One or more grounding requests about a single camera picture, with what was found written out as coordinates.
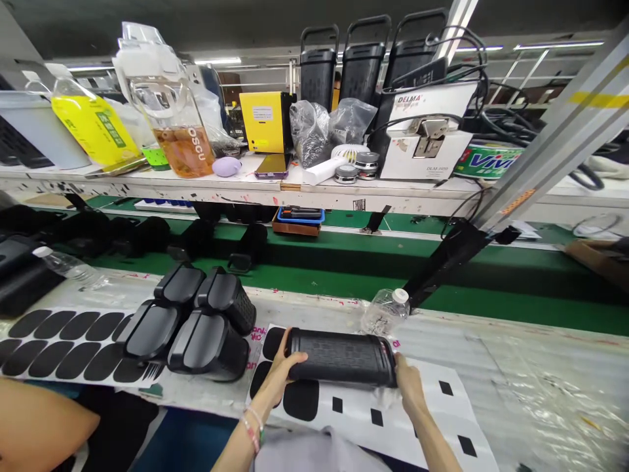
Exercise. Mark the person's left hand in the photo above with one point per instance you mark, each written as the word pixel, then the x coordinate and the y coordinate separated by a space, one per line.
pixel 272 376

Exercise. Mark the person's right hand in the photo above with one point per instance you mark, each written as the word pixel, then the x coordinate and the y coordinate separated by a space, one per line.
pixel 412 393

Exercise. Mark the black mesh speaker casing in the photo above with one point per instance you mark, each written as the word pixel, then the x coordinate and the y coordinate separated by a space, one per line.
pixel 341 356

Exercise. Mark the white sheet with square stickers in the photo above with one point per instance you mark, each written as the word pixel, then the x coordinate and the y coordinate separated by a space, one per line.
pixel 373 423

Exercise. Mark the crumpled clear plastic bottle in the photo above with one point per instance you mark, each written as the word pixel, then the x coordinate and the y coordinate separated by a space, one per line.
pixel 385 312

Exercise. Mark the person's body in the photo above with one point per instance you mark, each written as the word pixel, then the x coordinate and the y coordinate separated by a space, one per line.
pixel 314 452

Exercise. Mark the clear plastic film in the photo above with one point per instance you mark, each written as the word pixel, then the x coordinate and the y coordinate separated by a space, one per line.
pixel 540 388

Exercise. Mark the green conveyor belt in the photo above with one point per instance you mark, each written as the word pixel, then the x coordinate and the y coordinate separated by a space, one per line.
pixel 344 265

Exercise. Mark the brown cardboard tray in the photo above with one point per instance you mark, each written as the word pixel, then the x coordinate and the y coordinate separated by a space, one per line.
pixel 295 230

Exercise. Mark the blue plastic tray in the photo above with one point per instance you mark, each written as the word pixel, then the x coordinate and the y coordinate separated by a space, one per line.
pixel 319 216

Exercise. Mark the row of black speakers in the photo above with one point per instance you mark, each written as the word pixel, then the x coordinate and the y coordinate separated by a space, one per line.
pixel 142 238

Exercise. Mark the white shelf board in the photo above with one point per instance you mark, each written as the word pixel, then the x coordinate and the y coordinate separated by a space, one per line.
pixel 344 194

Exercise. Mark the purple smartphone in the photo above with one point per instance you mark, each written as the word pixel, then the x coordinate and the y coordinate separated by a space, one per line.
pixel 271 165

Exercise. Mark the sheet of black oval stickers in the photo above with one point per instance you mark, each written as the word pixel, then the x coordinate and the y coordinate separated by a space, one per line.
pixel 64 344

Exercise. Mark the silver round speaker driver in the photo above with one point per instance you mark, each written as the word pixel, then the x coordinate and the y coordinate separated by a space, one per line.
pixel 369 174
pixel 367 160
pixel 345 174

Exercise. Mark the purple egg-shaped gadget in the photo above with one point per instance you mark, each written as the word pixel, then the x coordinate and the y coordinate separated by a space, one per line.
pixel 227 166

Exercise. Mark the white handheld fan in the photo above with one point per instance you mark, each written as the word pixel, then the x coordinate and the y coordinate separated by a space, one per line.
pixel 327 167

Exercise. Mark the clear water bottle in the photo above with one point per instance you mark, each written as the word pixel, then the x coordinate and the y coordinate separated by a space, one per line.
pixel 71 269

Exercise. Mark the brown cardboard box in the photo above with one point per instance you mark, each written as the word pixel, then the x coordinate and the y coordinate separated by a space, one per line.
pixel 602 263

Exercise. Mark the clear bag of dark parts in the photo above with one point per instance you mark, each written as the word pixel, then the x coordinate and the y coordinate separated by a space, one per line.
pixel 308 133
pixel 351 120

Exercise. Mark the white screw feeder machine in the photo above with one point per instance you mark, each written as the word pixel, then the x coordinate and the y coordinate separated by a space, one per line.
pixel 427 142

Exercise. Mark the yellow box device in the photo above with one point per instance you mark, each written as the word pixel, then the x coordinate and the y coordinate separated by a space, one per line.
pixel 263 123

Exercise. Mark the large black speaker housing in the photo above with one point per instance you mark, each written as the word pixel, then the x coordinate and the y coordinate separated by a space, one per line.
pixel 24 290

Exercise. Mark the large clear tea bottle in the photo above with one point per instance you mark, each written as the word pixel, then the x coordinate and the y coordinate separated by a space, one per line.
pixel 169 118

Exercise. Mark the yellow drink bottle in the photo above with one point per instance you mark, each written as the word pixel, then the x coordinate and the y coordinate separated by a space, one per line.
pixel 91 123

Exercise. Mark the grey plastic bin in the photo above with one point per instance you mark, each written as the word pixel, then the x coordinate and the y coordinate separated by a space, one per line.
pixel 54 128

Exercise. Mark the black metal bracket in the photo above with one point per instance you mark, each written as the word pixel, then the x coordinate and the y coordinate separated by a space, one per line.
pixel 449 263

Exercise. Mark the aluminium frame post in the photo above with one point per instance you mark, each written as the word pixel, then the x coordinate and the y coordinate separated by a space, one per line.
pixel 555 133

